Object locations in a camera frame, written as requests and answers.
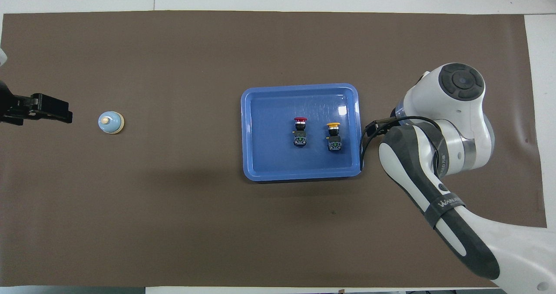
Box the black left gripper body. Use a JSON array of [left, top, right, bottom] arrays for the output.
[[0, 80, 14, 122]]

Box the red push button switch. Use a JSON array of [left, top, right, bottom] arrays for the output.
[[293, 117, 309, 148]]

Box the yellow push button switch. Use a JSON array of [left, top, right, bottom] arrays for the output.
[[326, 122, 343, 152]]

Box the light blue desk bell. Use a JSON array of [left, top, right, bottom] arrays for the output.
[[98, 111, 125, 135]]

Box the blue plastic tray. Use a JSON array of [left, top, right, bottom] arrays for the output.
[[241, 83, 364, 182]]

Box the brown table mat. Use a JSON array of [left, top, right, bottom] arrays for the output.
[[0, 11, 547, 288]]

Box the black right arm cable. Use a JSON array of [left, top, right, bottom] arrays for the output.
[[360, 117, 439, 171]]

